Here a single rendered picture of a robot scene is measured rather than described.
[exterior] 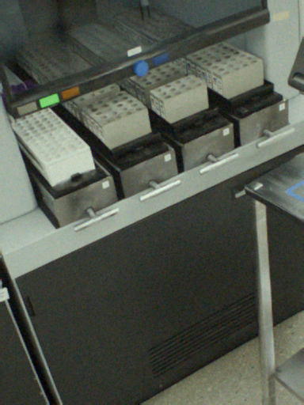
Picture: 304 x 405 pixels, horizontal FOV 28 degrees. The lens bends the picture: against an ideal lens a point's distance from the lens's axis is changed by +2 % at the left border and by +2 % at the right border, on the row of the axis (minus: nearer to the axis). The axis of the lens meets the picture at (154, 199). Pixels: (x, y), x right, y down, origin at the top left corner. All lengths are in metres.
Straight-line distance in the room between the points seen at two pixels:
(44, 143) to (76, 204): 0.15
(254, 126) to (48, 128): 0.46
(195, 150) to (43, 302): 0.47
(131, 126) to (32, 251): 0.34
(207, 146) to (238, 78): 0.18
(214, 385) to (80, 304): 0.60
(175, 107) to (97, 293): 0.46
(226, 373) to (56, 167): 0.91
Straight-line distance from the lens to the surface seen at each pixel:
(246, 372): 1.89
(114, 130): 1.31
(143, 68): 1.27
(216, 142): 1.37
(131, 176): 1.29
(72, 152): 1.26
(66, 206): 1.25
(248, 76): 1.46
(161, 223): 1.39
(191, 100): 1.39
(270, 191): 1.14
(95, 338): 1.50
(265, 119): 1.44
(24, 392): 1.52
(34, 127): 1.39
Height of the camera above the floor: 1.50
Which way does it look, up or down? 36 degrees down
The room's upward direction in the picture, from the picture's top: 10 degrees counter-clockwise
